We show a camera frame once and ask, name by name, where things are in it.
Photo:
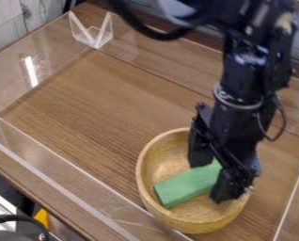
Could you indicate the green rectangular block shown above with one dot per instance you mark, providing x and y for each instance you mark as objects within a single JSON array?
[{"x": 187, "y": 185}]

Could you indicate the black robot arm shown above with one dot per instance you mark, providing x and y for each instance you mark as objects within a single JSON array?
[{"x": 259, "y": 29}]

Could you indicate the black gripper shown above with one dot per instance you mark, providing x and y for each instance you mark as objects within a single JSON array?
[{"x": 226, "y": 132}]

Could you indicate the yellow black device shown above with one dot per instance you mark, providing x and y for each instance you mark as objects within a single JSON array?
[{"x": 38, "y": 226}]

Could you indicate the clear acrylic corner bracket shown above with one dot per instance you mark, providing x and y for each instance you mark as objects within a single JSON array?
[{"x": 95, "y": 37}]

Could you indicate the brown wooden bowl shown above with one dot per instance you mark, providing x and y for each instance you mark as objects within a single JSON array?
[{"x": 162, "y": 161}]

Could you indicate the clear acrylic front wall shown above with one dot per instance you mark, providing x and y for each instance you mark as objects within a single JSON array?
[{"x": 78, "y": 198}]

